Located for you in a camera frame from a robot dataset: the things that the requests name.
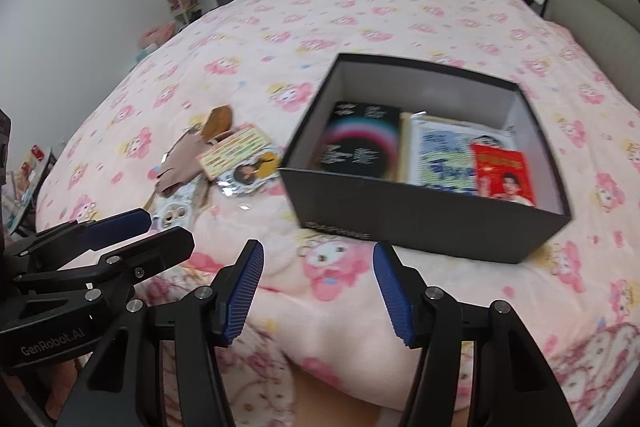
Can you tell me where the red envelope with man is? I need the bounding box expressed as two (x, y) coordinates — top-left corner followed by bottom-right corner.
(471, 144), (536, 207)

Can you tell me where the pink cartoon blanket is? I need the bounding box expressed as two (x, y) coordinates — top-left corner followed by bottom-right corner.
(37, 0), (639, 426)

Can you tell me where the clear phone case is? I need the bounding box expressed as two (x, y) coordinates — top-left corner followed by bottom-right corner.
(146, 176), (209, 232)

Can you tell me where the silver bagged diamond painting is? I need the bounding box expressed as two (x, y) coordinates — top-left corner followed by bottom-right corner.
(397, 112), (516, 195)

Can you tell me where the grey upholstered headboard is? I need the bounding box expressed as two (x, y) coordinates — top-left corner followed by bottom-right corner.
(544, 0), (640, 106)

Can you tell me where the black cardboard box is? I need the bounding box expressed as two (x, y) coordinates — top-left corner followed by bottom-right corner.
(280, 54), (572, 263)

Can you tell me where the black screen protector box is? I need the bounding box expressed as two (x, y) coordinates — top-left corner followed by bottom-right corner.
(312, 101), (401, 181)

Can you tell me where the colourful printed card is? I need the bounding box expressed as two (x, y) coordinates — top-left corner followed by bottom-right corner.
(196, 124), (271, 181)

